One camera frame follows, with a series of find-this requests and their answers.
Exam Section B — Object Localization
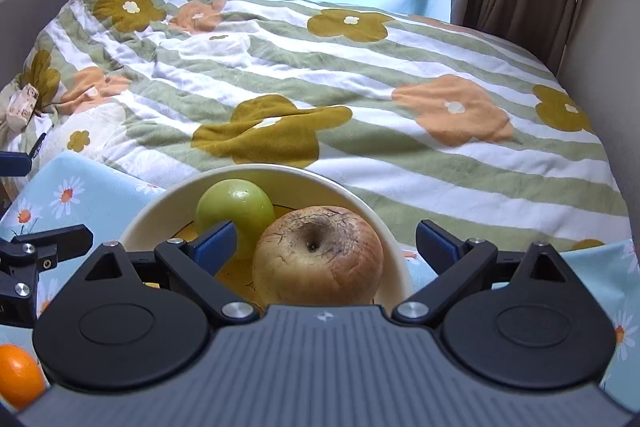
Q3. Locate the black remote on bed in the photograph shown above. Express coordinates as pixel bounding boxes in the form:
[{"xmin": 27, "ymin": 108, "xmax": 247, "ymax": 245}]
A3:
[{"xmin": 28, "ymin": 132, "xmax": 47, "ymax": 159}]

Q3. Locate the floral striped duvet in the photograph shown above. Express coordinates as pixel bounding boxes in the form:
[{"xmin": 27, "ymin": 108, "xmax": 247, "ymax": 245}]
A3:
[{"xmin": 1, "ymin": 0, "xmax": 631, "ymax": 249}]

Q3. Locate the large orange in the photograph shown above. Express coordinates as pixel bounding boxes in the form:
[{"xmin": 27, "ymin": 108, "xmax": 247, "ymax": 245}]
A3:
[{"xmin": 0, "ymin": 343, "xmax": 47, "ymax": 410}]

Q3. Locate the large yellowish apple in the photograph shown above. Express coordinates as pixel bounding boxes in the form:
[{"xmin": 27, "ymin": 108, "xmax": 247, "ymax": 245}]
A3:
[{"xmin": 253, "ymin": 206, "xmax": 384, "ymax": 307}]

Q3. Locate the small tissue packet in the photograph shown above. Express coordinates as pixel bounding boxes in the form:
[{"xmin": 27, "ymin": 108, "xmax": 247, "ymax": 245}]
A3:
[{"xmin": 6, "ymin": 83, "xmax": 39, "ymax": 132}]

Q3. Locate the blue daisy tablecloth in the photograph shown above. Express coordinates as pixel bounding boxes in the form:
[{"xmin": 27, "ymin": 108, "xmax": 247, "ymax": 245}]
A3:
[{"xmin": 1, "ymin": 152, "xmax": 639, "ymax": 410}]

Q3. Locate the green apple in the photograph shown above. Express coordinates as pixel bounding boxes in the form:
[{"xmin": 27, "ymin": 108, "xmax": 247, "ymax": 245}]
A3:
[{"xmin": 194, "ymin": 179, "xmax": 276, "ymax": 260}]

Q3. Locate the cream ceramic bowl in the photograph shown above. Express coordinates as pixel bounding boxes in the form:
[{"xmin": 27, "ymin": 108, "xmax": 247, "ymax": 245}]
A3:
[{"xmin": 119, "ymin": 164, "xmax": 413, "ymax": 311}]

